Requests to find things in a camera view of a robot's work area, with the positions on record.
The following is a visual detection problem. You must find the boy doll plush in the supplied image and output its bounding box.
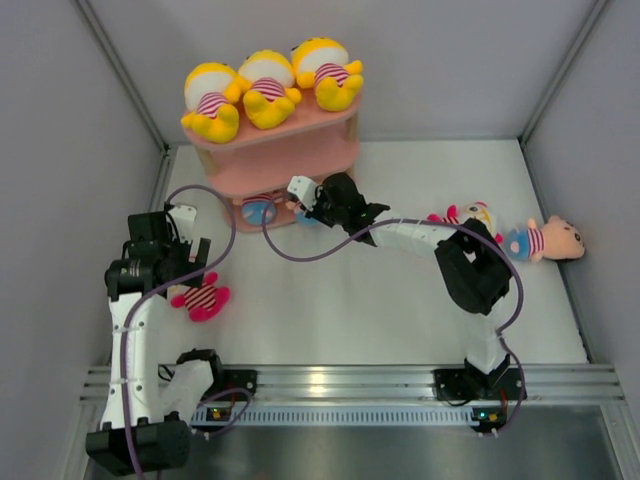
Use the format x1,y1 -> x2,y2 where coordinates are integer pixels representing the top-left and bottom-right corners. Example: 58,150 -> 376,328
503,215 -> 586,262
240,191 -> 282,226
285,199 -> 318,226

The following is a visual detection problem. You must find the white pink bear plush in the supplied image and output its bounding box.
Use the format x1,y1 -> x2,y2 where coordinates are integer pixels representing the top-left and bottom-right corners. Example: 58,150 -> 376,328
170,272 -> 231,323
426,201 -> 504,245

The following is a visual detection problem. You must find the yellow frog plush toy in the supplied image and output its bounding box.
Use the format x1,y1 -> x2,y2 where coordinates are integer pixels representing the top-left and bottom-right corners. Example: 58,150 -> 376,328
290,37 -> 364,112

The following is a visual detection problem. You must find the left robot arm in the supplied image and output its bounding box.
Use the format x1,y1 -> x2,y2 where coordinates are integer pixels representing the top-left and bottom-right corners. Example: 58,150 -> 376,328
85,205 -> 226,477

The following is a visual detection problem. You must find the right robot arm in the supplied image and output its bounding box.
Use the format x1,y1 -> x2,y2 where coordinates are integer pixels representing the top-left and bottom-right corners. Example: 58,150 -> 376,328
287,173 -> 512,399

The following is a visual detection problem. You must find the boy doll plush in shelf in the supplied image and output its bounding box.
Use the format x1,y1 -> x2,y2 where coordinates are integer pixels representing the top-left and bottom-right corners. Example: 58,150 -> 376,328
240,191 -> 282,226

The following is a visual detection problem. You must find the pink three-tier shelf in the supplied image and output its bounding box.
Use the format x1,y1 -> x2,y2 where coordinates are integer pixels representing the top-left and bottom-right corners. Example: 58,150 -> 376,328
184,92 -> 361,233

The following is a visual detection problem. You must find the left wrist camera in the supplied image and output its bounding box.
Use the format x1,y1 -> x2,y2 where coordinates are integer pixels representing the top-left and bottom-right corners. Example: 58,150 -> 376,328
164,202 -> 197,245

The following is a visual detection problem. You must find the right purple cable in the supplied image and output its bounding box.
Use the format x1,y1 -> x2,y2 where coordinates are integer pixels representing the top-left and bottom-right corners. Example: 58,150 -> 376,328
260,197 -> 527,441

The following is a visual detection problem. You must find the purple cable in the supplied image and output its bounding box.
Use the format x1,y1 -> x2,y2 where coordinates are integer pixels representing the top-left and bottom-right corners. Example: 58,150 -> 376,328
260,197 -> 527,441
119,183 -> 254,477

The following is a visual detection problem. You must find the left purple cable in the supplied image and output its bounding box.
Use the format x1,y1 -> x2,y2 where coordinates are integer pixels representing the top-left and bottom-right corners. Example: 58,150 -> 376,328
119,183 -> 254,477

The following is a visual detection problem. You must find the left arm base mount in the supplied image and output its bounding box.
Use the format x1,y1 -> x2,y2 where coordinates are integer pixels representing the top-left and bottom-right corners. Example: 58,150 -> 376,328
201,368 -> 258,402

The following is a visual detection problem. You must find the aluminium front rail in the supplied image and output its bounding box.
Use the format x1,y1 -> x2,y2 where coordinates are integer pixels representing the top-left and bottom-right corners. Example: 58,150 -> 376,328
79,363 -> 626,403

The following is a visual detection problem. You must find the white slotted cable duct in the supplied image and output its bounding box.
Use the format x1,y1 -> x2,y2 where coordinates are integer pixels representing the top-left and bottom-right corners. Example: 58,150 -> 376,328
99,403 -> 481,426

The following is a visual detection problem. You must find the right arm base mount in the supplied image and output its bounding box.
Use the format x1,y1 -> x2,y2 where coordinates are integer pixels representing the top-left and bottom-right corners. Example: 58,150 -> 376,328
433,367 -> 527,404

